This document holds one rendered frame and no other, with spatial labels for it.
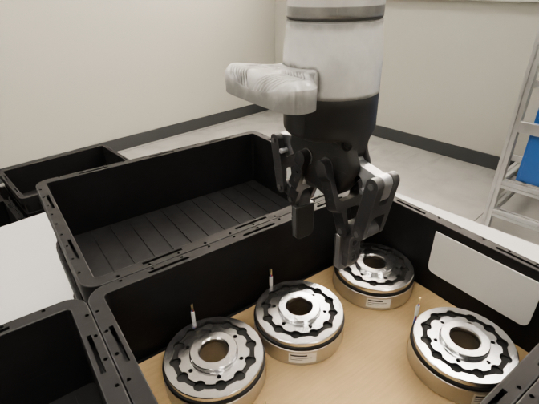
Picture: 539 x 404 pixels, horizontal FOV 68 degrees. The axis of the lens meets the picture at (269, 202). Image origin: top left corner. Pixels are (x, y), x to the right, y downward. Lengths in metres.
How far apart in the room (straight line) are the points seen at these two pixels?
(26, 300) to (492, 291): 0.73
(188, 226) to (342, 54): 0.47
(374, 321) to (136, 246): 0.37
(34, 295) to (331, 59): 0.70
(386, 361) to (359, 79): 0.31
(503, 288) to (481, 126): 2.75
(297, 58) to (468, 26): 2.92
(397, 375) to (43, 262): 0.70
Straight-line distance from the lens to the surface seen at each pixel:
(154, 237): 0.67
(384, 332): 0.51
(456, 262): 0.53
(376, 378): 0.46
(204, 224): 0.69
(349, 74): 0.29
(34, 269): 0.91
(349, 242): 0.35
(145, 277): 0.43
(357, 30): 0.29
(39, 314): 0.42
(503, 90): 3.15
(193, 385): 0.42
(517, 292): 0.51
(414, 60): 3.37
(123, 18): 3.36
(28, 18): 3.15
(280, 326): 0.45
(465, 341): 0.50
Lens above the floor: 1.19
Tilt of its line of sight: 29 degrees down
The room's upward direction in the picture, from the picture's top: 1 degrees counter-clockwise
